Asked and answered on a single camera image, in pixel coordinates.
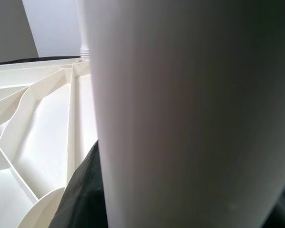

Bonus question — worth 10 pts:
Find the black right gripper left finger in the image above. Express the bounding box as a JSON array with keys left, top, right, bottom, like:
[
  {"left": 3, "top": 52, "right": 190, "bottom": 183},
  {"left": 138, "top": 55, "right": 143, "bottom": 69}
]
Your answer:
[{"left": 48, "top": 137, "right": 110, "bottom": 228}]

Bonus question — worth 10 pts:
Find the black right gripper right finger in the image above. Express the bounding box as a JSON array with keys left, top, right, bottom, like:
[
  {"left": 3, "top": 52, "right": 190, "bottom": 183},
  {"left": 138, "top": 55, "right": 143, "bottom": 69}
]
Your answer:
[{"left": 258, "top": 166, "right": 285, "bottom": 228}]

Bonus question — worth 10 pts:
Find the white plastic table top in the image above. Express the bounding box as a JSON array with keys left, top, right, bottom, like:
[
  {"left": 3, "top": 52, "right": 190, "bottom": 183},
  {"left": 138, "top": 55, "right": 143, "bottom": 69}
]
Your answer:
[{"left": 0, "top": 57, "right": 101, "bottom": 228}]

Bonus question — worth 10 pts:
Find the white plastic table leg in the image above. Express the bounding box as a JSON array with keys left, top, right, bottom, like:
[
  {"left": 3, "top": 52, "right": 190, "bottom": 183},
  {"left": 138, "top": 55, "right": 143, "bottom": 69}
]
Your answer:
[
  {"left": 76, "top": 0, "right": 92, "bottom": 63},
  {"left": 83, "top": 0, "right": 285, "bottom": 228}
]

